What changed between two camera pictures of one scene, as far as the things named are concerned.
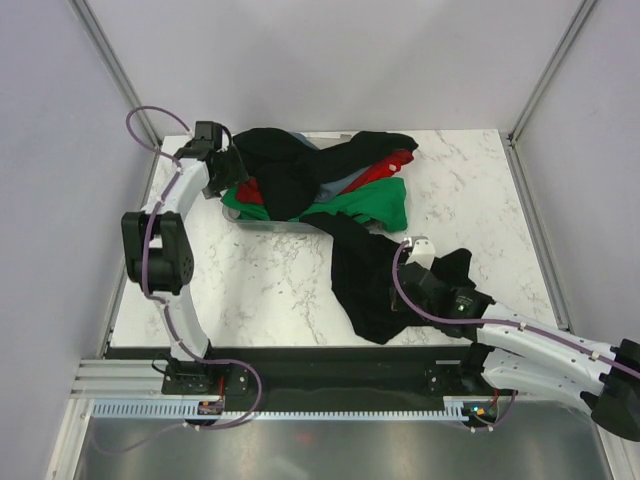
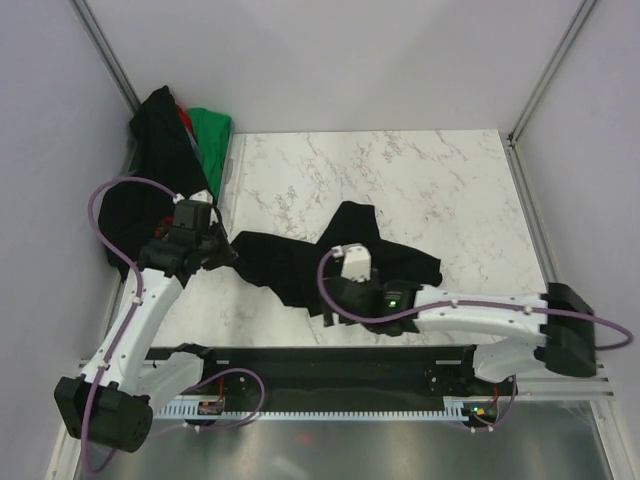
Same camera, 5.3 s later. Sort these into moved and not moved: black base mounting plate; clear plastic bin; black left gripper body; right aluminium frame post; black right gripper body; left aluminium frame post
Moved: clear plastic bin; black right gripper body; black left gripper body
Not moved: right aluminium frame post; black base mounting plate; left aluminium frame post
